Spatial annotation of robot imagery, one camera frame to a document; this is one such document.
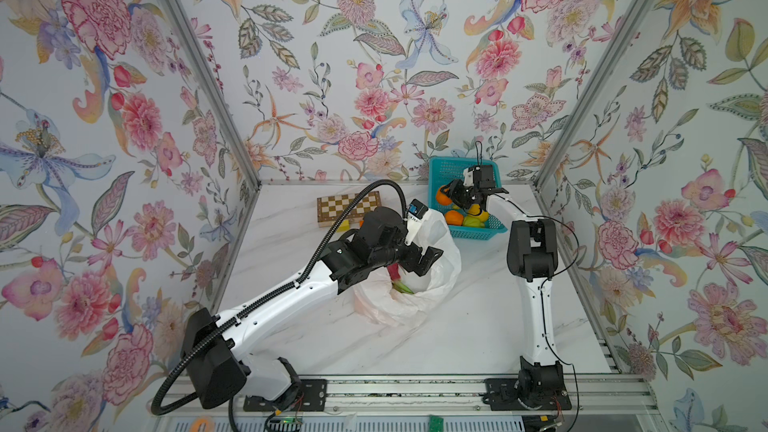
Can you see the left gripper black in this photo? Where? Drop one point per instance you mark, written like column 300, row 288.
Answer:
column 413, row 254

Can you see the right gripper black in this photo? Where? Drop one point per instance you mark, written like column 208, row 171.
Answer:
column 457, row 185

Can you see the orange fruit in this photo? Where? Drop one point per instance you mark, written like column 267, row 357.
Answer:
column 443, row 199
column 454, row 218

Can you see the green apple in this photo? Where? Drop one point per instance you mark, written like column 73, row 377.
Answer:
column 473, row 222

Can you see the white plastic bag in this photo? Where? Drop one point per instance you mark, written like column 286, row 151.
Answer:
column 378, row 302

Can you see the pink dragon fruit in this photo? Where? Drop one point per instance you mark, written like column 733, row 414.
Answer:
column 396, row 280

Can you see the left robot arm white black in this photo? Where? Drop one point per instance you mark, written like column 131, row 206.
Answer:
column 218, row 350

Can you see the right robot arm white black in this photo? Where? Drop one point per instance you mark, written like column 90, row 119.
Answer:
column 532, row 258

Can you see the teal plastic basket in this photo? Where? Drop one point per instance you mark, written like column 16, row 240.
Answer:
column 442, row 170

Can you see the yellow block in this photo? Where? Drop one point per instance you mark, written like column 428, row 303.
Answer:
column 343, row 226

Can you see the green circuit board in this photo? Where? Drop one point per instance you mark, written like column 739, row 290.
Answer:
column 435, row 424

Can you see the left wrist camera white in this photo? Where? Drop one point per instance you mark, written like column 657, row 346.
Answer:
column 415, row 214

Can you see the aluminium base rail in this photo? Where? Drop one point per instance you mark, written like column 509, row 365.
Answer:
column 584, row 394

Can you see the orange ring object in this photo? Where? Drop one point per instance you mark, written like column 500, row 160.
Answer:
column 203, row 424

